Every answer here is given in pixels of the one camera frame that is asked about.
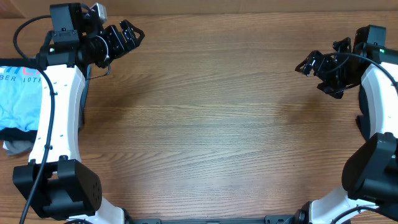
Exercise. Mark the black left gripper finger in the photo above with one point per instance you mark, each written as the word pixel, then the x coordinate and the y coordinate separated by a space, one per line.
pixel 128 33
pixel 136 36

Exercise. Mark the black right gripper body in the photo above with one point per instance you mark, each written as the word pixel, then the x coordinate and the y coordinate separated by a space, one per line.
pixel 325 69

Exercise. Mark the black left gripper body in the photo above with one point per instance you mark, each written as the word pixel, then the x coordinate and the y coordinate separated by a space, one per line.
pixel 115 44

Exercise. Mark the light blue printed t-shirt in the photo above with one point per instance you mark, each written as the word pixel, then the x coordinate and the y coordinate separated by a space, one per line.
pixel 21 96

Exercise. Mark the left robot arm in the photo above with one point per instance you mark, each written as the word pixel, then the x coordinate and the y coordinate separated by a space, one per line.
pixel 55 183

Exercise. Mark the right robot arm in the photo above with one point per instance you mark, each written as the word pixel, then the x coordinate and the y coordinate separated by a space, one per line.
pixel 369 177

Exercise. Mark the folded grey garment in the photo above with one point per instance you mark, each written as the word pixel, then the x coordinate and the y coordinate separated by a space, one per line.
pixel 17 147

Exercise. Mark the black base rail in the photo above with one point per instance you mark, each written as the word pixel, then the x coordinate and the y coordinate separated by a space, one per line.
pixel 269 219

